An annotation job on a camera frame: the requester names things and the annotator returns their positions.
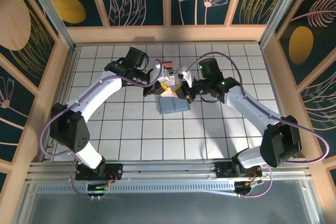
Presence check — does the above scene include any clear acrylic card stand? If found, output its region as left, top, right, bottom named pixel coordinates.
left=160, top=61, right=177, bottom=88

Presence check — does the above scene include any small electronics board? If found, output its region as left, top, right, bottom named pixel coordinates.
left=234, top=176, right=266, bottom=198
left=86, top=180, right=118, bottom=200

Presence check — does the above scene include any grey metal plate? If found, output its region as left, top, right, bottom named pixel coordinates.
left=25, top=191, right=322, bottom=224

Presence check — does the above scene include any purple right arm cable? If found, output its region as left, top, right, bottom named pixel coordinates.
left=182, top=51, right=331, bottom=199

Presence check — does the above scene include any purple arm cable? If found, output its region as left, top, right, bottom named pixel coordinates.
left=39, top=59, right=163, bottom=200
left=182, top=51, right=331, bottom=199

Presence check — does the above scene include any aluminium side rail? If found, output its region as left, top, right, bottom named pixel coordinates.
left=41, top=47, right=79, bottom=162

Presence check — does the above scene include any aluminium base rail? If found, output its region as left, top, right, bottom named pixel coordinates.
left=26, top=158, right=312, bottom=183

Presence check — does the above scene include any aluminium corner post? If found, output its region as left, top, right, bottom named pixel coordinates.
left=22, top=0, right=77, bottom=51
left=258, top=0, right=308, bottom=49

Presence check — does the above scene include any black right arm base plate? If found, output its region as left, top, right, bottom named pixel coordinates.
left=214, top=161, right=263, bottom=180

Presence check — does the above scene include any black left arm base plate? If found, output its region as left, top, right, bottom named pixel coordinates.
left=75, top=163, right=123, bottom=180

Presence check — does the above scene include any slotted grey cable duct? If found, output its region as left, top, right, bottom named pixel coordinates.
left=36, top=182, right=237, bottom=195

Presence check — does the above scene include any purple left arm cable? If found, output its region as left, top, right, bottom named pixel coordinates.
left=39, top=59, right=163, bottom=200

